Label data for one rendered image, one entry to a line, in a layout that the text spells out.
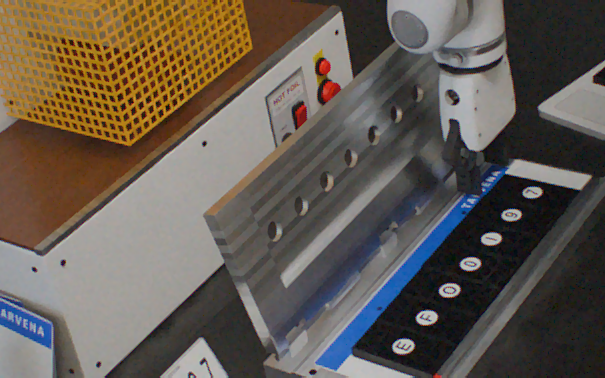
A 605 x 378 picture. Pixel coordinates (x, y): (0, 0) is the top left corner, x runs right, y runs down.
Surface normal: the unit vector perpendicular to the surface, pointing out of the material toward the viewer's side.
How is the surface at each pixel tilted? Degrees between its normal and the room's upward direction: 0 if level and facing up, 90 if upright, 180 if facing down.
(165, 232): 90
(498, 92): 90
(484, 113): 89
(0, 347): 69
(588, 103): 0
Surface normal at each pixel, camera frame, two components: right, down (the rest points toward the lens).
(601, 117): -0.17, -0.82
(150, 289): 0.81, 0.20
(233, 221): 0.74, 0.00
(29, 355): -0.64, 0.19
